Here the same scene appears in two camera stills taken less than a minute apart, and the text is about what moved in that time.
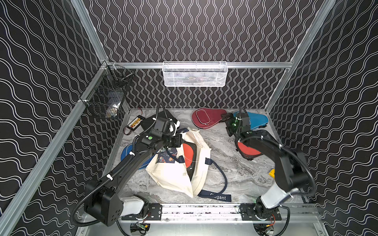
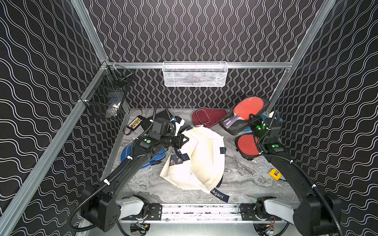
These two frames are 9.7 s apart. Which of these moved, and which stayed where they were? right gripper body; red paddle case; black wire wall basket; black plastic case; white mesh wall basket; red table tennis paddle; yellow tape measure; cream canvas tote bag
Moved: cream canvas tote bag; right gripper body
Stayed: black wire wall basket; black plastic case; yellow tape measure; red table tennis paddle; red paddle case; white mesh wall basket
